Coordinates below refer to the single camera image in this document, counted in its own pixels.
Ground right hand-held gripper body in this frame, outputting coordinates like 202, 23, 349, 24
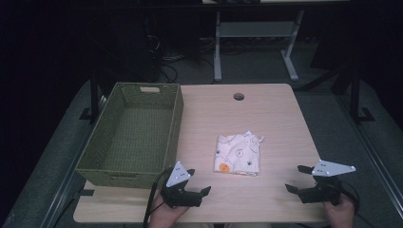
297, 159, 356, 205

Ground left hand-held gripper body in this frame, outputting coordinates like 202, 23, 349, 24
160, 161, 203, 209

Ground white printed cloth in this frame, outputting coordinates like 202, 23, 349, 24
213, 129, 265, 178

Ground green woven basket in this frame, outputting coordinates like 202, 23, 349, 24
74, 82, 185, 190

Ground person's right hand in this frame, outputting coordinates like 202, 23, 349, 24
322, 193, 355, 228

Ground person's left hand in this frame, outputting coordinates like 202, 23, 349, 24
148, 193, 190, 228

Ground black metal stand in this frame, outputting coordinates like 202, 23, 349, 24
348, 69, 376, 124
78, 73, 103, 124

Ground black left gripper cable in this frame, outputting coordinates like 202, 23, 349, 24
142, 168, 174, 228

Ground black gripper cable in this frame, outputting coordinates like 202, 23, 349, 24
142, 168, 174, 228
339, 180, 376, 228

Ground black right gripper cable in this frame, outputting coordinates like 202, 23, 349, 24
339, 180, 376, 228

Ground grey metal rail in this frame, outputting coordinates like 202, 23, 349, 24
38, 94, 108, 228
336, 94, 403, 220

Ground tangle of black floor cables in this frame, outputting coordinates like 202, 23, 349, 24
145, 32, 217, 84

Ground white metal desk frame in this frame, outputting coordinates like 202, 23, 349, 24
201, 0, 351, 83

